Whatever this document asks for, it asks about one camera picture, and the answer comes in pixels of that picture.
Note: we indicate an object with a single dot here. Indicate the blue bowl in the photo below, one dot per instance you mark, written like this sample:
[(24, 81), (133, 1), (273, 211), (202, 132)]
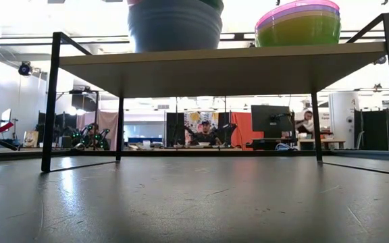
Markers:
[(174, 27)]

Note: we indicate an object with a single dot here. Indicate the orange curtain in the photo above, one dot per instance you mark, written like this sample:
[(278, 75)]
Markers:
[(245, 128)]

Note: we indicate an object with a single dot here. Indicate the wooden board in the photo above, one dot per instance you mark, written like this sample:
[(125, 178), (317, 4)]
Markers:
[(214, 71)]

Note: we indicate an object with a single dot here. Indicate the pink curtain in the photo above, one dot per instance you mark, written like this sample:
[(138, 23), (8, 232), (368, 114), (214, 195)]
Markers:
[(108, 125)]

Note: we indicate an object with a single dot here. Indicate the black aluminium table frame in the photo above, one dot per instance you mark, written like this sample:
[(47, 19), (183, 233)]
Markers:
[(214, 153)]

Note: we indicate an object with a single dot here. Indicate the brown box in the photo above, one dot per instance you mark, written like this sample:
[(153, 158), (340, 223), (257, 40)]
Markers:
[(30, 139)]

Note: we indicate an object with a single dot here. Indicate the teal bowl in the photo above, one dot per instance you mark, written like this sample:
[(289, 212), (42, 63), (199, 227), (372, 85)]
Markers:
[(216, 4)]

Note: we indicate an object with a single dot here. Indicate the orange translucent bowl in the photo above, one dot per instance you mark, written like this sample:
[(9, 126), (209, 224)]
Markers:
[(299, 13)]

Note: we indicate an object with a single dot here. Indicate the black monitor with mount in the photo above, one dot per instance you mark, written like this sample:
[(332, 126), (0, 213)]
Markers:
[(265, 118)]

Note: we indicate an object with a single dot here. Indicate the black robot with green lights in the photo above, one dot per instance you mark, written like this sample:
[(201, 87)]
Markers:
[(78, 135)]

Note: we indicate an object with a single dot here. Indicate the dome security camera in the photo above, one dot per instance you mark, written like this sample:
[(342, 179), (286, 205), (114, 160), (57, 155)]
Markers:
[(25, 69)]

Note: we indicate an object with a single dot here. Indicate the black box on stand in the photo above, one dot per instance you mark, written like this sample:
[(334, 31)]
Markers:
[(83, 103)]

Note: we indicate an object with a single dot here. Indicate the purple translucent bowl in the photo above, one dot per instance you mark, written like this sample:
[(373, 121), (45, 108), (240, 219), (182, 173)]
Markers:
[(299, 8)]

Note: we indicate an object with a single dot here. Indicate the black room divider panel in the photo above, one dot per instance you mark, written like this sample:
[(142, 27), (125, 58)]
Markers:
[(373, 130), (175, 128)]

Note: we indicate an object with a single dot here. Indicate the wooden desk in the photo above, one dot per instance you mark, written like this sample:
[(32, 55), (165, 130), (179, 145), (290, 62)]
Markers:
[(323, 141)]

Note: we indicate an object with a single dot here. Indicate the colourful poster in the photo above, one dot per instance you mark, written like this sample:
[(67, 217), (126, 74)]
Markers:
[(196, 118)]

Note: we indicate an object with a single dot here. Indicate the black teleoperation robot rig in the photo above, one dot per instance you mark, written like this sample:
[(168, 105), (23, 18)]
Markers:
[(228, 130)]

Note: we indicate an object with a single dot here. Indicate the pink translucent bowl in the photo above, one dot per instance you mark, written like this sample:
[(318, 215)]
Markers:
[(299, 3)]

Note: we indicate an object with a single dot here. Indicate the green translucent bowl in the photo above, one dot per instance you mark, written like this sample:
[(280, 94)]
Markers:
[(299, 32)]

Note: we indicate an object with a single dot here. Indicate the red bar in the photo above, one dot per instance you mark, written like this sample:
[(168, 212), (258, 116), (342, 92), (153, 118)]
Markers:
[(2, 129)]

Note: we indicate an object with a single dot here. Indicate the white pillar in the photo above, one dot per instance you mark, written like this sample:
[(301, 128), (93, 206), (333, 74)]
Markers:
[(341, 111)]

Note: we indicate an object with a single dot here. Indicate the person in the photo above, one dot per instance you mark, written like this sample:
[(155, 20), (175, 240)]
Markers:
[(205, 135), (94, 130), (305, 118)]

